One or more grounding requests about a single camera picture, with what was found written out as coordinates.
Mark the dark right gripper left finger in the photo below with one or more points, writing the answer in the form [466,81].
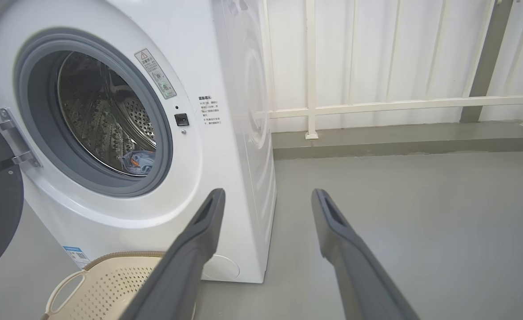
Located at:
[186,266]

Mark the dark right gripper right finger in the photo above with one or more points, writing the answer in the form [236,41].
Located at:
[355,275]

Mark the blue bear-print garment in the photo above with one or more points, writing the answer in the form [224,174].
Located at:
[141,162]

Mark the cream perforated laundry basket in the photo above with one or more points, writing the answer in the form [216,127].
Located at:
[106,289]

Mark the white front-load washing machine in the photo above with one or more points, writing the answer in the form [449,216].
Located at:
[226,133]

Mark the black door lock latch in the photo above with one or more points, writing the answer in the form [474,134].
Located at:
[181,119]

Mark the grey rubber door gasket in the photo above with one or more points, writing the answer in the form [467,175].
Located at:
[39,115]

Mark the metal door hinge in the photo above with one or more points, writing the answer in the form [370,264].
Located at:
[14,138]

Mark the round white filter cover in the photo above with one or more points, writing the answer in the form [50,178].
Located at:
[223,267]

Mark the blue energy label sticker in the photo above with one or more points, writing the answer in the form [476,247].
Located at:
[77,257]

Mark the small printed text label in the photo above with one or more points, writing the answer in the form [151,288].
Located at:
[209,110]

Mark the perforated steel washer drum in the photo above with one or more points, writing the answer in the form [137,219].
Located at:
[97,115]

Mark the white metal railing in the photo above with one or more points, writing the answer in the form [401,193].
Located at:
[399,105]

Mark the grey warning sticker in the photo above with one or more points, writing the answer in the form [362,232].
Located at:
[155,74]

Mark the grey pillar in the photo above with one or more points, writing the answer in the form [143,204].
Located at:
[488,58]

